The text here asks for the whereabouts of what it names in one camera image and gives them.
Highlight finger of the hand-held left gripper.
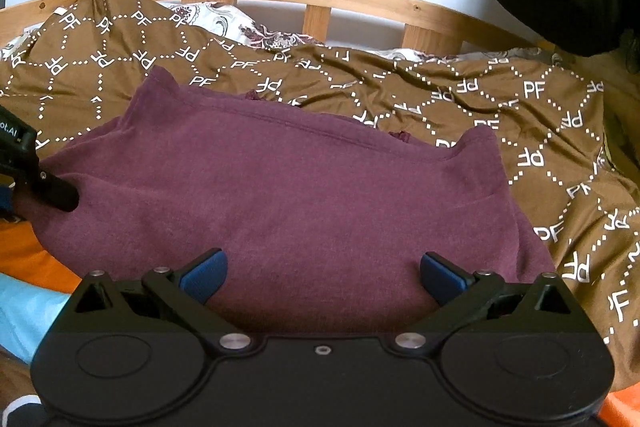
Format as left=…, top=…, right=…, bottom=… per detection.
left=0, top=184, right=16, bottom=220
left=27, top=164, right=82, bottom=212

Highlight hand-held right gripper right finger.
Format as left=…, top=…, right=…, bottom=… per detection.
left=392, top=252, right=573, bottom=353

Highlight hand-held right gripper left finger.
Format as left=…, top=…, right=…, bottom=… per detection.
left=70, top=248, right=253, bottom=353

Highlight maroon long-sleeve shirt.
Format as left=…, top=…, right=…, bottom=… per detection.
left=27, top=66, right=558, bottom=338

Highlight brown patterned quilt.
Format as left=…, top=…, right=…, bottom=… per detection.
left=0, top=0, right=640, bottom=427

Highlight floral bed sheet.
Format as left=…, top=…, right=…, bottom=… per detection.
left=0, top=1, right=556, bottom=62

